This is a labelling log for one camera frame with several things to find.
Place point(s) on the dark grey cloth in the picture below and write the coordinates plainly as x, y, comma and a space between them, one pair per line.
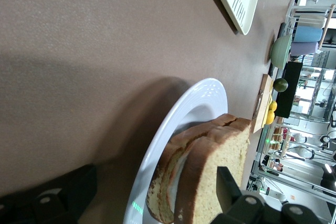
282, 30

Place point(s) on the white round plate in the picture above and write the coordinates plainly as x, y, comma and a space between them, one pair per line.
199, 98

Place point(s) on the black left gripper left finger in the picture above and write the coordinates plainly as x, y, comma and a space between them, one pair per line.
73, 195

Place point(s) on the plain brown bread slice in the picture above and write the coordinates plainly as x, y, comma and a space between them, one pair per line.
210, 155

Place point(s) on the dark green avocado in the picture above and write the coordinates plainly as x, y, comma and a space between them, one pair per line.
280, 85

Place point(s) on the black flat panel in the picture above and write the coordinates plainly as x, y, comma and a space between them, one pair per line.
288, 90

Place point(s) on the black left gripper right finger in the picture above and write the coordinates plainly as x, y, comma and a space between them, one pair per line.
228, 195

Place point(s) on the blue cup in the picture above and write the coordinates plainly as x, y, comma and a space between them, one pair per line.
308, 34

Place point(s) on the yellow lemon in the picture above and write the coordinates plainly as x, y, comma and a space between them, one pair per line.
273, 106
270, 117

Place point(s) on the purple cup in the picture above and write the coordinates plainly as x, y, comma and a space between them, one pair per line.
304, 48

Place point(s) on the wooden cutting board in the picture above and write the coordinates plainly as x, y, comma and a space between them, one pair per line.
263, 103

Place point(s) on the pale green bowl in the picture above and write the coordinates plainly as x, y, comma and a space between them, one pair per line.
281, 52

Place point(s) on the fried egg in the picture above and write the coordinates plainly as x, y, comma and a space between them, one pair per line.
179, 174

